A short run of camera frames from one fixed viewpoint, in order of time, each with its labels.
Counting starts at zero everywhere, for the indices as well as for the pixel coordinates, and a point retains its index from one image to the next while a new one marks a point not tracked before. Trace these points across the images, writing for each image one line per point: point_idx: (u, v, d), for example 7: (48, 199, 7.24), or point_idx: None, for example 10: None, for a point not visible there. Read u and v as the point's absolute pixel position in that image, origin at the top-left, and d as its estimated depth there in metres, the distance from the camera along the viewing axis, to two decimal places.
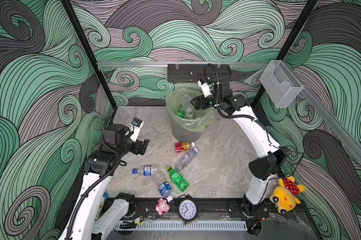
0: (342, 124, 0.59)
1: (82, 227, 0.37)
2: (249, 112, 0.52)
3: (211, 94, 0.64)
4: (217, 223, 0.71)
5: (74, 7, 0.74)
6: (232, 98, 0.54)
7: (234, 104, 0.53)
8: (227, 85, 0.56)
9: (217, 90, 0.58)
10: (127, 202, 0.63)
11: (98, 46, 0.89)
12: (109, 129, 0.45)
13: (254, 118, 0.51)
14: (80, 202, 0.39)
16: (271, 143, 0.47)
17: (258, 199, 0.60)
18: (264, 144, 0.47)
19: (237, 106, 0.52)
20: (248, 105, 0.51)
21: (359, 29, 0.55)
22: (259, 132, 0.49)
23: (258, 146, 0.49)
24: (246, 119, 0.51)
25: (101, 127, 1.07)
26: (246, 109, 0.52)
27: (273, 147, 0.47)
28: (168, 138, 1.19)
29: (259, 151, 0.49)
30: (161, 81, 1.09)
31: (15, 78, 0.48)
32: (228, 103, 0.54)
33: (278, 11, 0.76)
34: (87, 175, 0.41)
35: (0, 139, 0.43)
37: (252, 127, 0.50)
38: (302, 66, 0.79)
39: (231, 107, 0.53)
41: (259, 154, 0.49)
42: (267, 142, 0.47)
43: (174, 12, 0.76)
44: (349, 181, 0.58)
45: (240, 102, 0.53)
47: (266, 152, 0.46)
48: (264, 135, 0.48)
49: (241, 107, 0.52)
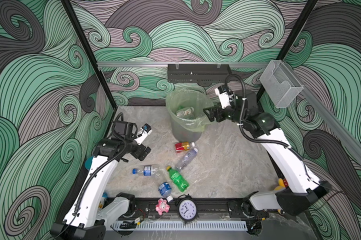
0: (342, 124, 0.59)
1: (89, 204, 0.38)
2: (279, 136, 0.44)
3: (230, 105, 0.57)
4: (217, 223, 0.71)
5: (74, 7, 0.74)
6: (259, 118, 0.46)
7: (262, 125, 0.45)
8: (255, 100, 0.48)
9: (242, 107, 0.50)
10: (127, 200, 0.63)
11: (98, 46, 0.89)
12: (120, 121, 0.52)
13: (288, 145, 0.43)
14: (89, 180, 0.41)
16: (310, 178, 0.40)
17: (263, 208, 0.59)
18: (301, 179, 0.39)
19: (266, 128, 0.45)
20: (279, 128, 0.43)
21: (359, 29, 0.55)
22: (294, 162, 0.41)
23: (292, 180, 0.42)
24: (278, 146, 0.43)
25: (101, 127, 1.07)
26: (277, 132, 0.45)
27: (313, 183, 0.39)
28: (168, 138, 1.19)
29: (292, 186, 0.42)
30: (161, 81, 1.09)
31: (15, 78, 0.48)
32: (254, 123, 0.46)
33: (278, 11, 0.76)
34: (96, 157, 0.44)
35: (0, 139, 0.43)
37: (285, 155, 0.42)
38: (302, 66, 0.79)
39: (258, 128, 0.45)
41: (292, 190, 0.42)
42: (304, 177, 0.39)
43: (174, 12, 0.76)
44: (349, 181, 0.58)
45: (269, 124, 0.45)
47: (305, 190, 0.39)
48: (301, 166, 0.41)
49: (270, 130, 0.45)
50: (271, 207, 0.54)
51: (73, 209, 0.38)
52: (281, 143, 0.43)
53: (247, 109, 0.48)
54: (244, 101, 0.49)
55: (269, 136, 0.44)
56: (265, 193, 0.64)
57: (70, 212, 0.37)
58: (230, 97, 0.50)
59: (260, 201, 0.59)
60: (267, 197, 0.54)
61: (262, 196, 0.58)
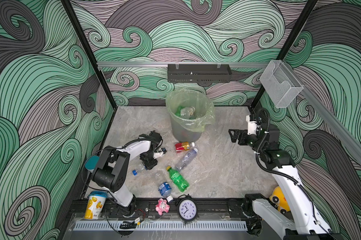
0: (342, 124, 0.59)
1: (131, 147, 0.54)
2: (291, 172, 0.47)
3: (255, 133, 0.63)
4: (217, 223, 0.71)
5: (74, 7, 0.74)
6: (275, 152, 0.51)
7: (275, 159, 0.49)
8: (277, 137, 0.52)
9: (263, 138, 0.55)
10: (131, 196, 0.64)
11: (98, 46, 0.89)
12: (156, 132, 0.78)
13: (298, 182, 0.45)
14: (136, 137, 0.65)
16: (317, 221, 0.38)
17: (261, 215, 0.59)
18: (307, 218, 0.39)
19: (279, 163, 0.49)
20: (294, 166, 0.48)
21: (359, 29, 0.55)
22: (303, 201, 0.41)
23: (298, 219, 0.41)
24: (288, 180, 0.45)
25: (101, 127, 1.07)
26: (290, 169, 0.47)
27: (319, 227, 0.38)
28: (168, 138, 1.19)
29: (298, 226, 0.41)
30: (161, 81, 1.09)
31: (15, 78, 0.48)
32: (269, 156, 0.51)
33: (278, 11, 0.76)
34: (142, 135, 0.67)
35: (0, 139, 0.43)
37: (294, 192, 0.43)
38: (302, 67, 0.79)
39: (272, 161, 0.50)
41: (298, 230, 0.41)
42: (310, 218, 0.39)
43: (174, 12, 0.76)
44: (349, 182, 0.57)
45: (283, 160, 0.49)
47: (308, 230, 0.38)
48: (308, 207, 0.41)
49: (283, 165, 0.48)
50: (271, 225, 0.54)
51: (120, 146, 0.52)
52: (290, 178, 0.45)
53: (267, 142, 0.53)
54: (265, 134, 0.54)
55: (281, 170, 0.47)
56: (275, 210, 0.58)
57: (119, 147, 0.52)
58: (257, 126, 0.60)
59: (263, 213, 0.58)
60: (274, 218, 0.53)
61: (268, 211, 0.57)
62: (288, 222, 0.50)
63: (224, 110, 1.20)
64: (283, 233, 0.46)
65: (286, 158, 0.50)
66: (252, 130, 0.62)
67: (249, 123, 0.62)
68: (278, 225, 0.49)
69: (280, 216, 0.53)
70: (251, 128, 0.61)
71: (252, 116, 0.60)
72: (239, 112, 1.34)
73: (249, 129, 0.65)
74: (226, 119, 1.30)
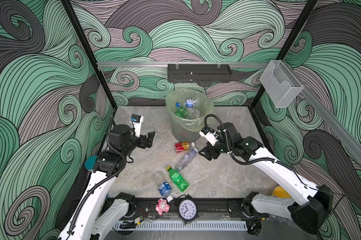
0: (342, 124, 0.59)
1: (83, 224, 0.38)
2: (266, 153, 0.49)
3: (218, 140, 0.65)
4: (217, 223, 0.71)
5: (74, 7, 0.74)
6: (243, 142, 0.54)
7: (247, 148, 0.51)
8: (233, 129, 0.57)
9: (226, 136, 0.58)
10: (127, 203, 0.63)
11: (98, 46, 0.89)
12: (114, 131, 0.47)
13: (276, 160, 0.48)
14: (86, 197, 0.41)
16: (307, 185, 0.41)
17: (266, 211, 0.58)
18: (299, 188, 0.41)
19: (251, 150, 0.51)
20: (262, 146, 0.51)
21: (358, 29, 0.55)
22: (288, 174, 0.44)
23: (293, 193, 0.43)
24: (266, 162, 0.47)
25: (101, 127, 1.07)
26: (263, 151, 0.50)
27: (311, 190, 0.41)
28: (168, 138, 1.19)
29: (297, 199, 0.42)
30: (161, 81, 1.09)
31: (15, 79, 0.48)
32: (240, 148, 0.52)
33: (278, 10, 0.76)
34: (95, 173, 0.44)
35: (0, 139, 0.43)
37: (276, 169, 0.46)
38: (302, 67, 0.79)
39: (245, 152, 0.51)
41: (299, 203, 0.42)
42: (301, 185, 0.42)
43: (174, 12, 0.76)
44: (349, 181, 0.57)
45: (253, 145, 0.52)
47: (306, 198, 0.40)
48: (294, 177, 0.43)
49: (256, 151, 0.50)
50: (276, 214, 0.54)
51: (67, 227, 0.38)
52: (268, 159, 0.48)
53: (230, 138, 0.56)
54: (225, 132, 0.58)
55: (257, 157, 0.49)
56: (270, 198, 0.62)
57: (64, 230, 0.37)
58: (214, 134, 0.73)
59: (265, 208, 0.58)
60: (274, 205, 0.53)
61: (267, 202, 0.57)
62: (286, 201, 0.51)
63: (224, 110, 1.20)
64: (289, 214, 0.47)
65: (254, 142, 0.53)
66: (213, 140, 0.67)
67: (206, 135, 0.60)
68: (281, 209, 0.50)
69: (282, 201, 0.52)
70: (211, 138, 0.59)
71: (204, 129, 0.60)
72: (239, 112, 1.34)
73: (211, 142, 0.67)
74: (226, 119, 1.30)
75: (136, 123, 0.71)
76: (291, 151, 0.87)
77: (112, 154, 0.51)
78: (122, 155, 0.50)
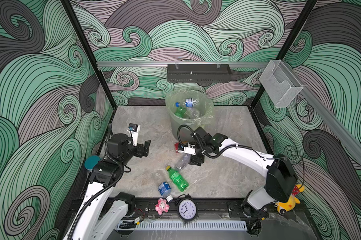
0: (342, 124, 0.59)
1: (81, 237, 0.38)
2: (230, 142, 0.57)
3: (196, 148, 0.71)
4: (217, 223, 0.71)
5: (74, 7, 0.74)
6: (212, 140, 0.61)
7: (215, 143, 0.58)
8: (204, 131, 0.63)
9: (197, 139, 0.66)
10: (127, 204, 0.63)
11: (98, 46, 0.89)
12: (112, 141, 0.47)
13: (237, 144, 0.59)
14: (83, 210, 0.41)
16: (265, 158, 0.47)
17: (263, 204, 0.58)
18: (259, 162, 0.47)
19: (218, 143, 0.58)
20: (227, 137, 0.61)
21: (358, 29, 0.55)
22: (250, 154, 0.50)
23: (257, 167, 0.48)
24: (231, 149, 0.54)
25: (101, 127, 1.07)
26: (228, 141, 0.57)
27: (268, 160, 0.46)
28: (168, 138, 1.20)
29: (261, 171, 0.47)
30: (161, 81, 1.09)
31: (15, 78, 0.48)
32: (211, 145, 0.59)
33: (278, 11, 0.76)
34: (92, 184, 0.44)
35: (0, 138, 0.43)
37: (239, 153, 0.52)
38: (302, 67, 0.79)
39: (215, 147, 0.57)
41: (264, 173, 0.46)
42: (260, 160, 0.47)
43: (174, 12, 0.76)
44: (349, 181, 0.58)
45: (220, 140, 0.59)
47: (265, 169, 0.45)
48: (255, 155, 0.49)
49: (222, 145, 0.57)
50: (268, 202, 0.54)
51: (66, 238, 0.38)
52: (231, 146, 0.55)
53: (202, 139, 0.64)
54: (196, 136, 0.66)
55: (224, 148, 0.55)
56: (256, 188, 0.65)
57: None
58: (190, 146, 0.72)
59: (261, 201, 0.57)
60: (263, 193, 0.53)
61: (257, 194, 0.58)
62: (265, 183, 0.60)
63: (224, 110, 1.20)
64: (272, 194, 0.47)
65: (220, 137, 0.60)
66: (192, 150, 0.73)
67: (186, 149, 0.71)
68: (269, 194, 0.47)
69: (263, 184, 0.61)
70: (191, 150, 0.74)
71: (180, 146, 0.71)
72: (239, 112, 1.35)
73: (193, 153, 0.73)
74: (226, 119, 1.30)
75: (134, 132, 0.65)
76: (291, 151, 0.87)
77: (110, 163, 0.49)
78: (119, 165, 0.49)
